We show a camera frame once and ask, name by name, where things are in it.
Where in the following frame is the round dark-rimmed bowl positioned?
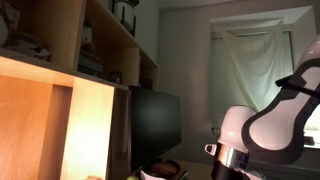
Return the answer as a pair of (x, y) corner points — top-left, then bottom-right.
(145, 157), (182, 179)

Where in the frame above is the black computer monitor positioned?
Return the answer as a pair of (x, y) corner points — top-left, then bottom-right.
(128, 85), (184, 173)

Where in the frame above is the small dark jar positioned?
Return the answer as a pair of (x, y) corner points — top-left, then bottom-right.
(108, 70), (123, 85)

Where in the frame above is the dark stack of books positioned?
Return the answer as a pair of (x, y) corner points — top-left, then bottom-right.
(77, 49), (104, 78)

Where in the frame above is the wooden shelf unit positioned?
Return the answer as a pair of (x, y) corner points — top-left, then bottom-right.
(0, 0), (160, 180)

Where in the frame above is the white plant pot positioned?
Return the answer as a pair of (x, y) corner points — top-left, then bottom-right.
(112, 0), (138, 34)

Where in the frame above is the white window curtain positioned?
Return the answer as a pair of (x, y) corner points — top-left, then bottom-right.
(210, 19), (301, 129)

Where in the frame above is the white figurine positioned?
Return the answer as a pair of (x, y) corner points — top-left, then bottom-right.
(80, 20), (95, 54)

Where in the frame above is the grey clutter pile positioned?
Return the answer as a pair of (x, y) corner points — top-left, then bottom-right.
(4, 30), (52, 62)

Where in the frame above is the white round vase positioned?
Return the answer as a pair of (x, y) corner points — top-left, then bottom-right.
(0, 14), (10, 47)

